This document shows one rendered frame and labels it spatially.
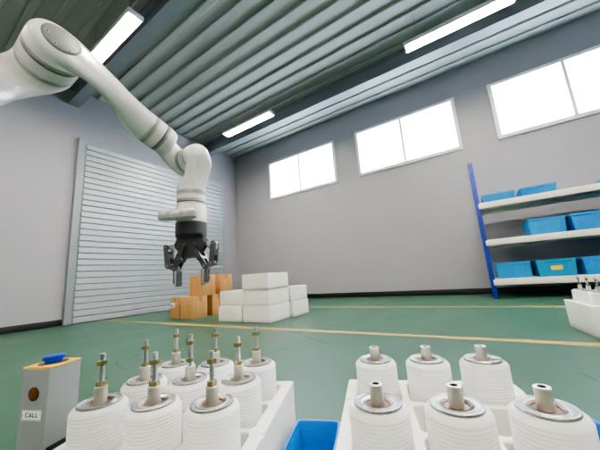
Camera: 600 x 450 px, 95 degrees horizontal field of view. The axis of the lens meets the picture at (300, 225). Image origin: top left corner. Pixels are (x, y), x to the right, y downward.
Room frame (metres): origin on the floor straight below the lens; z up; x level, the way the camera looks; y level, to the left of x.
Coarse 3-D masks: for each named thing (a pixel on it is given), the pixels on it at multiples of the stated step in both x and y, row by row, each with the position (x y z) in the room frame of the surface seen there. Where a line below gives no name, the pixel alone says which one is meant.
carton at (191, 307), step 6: (180, 300) 4.11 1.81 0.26; (186, 300) 4.04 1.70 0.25; (192, 300) 3.96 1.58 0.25; (198, 300) 4.03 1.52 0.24; (204, 300) 4.11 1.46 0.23; (180, 306) 4.11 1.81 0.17; (186, 306) 4.04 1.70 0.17; (192, 306) 3.96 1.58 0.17; (198, 306) 4.03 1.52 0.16; (204, 306) 4.11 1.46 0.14; (180, 312) 4.11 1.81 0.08; (186, 312) 4.04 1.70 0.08; (192, 312) 3.96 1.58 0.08; (198, 312) 4.02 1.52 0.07; (204, 312) 4.11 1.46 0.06; (180, 318) 4.11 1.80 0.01; (186, 318) 4.04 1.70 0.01; (192, 318) 3.96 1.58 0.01
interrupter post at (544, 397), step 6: (534, 384) 0.45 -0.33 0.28; (540, 384) 0.45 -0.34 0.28; (534, 390) 0.45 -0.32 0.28; (540, 390) 0.44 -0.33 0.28; (546, 390) 0.43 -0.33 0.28; (552, 390) 0.44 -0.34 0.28; (540, 396) 0.44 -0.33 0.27; (546, 396) 0.43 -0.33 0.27; (552, 396) 0.43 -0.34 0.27; (540, 402) 0.44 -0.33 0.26; (546, 402) 0.43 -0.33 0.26; (552, 402) 0.43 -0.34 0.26; (540, 408) 0.44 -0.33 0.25; (546, 408) 0.43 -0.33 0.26; (552, 408) 0.43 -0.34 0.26
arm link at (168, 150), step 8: (168, 128) 0.60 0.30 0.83; (168, 136) 0.59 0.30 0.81; (176, 136) 0.61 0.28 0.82; (160, 144) 0.59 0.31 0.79; (168, 144) 0.60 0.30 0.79; (176, 144) 0.67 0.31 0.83; (160, 152) 0.61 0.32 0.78; (168, 152) 0.63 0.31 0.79; (176, 152) 0.66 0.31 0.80; (168, 160) 0.65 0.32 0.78; (176, 160) 0.66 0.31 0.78; (176, 168) 0.67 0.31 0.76; (184, 168) 0.66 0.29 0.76
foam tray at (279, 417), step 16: (288, 384) 0.81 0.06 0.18; (272, 400) 0.72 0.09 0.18; (288, 400) 0.77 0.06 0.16; (272, 416) 0.64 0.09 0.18; (288, 416) 0.76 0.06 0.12; (240, 432) 0.59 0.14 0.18; (256, 432) 0.58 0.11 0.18; (272, 432) 0.63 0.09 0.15; (288, 432) 0.76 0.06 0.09; (64, 448) 0.58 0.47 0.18; (256, 448) 0.54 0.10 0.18; (272, 448) 0.63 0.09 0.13
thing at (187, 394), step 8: (208, 376) 0.69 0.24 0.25; (200, 384) 0.65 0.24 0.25; (168, 392) 0.65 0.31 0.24; (176, 392) 0.63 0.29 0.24; (184, 392) 0.63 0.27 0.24; (192, 392) 0.64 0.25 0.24; (200, 392) 0.65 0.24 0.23; (184, 400) 0.63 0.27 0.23; (192, 400) 0.64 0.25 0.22; (184, 408) 0.63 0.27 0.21
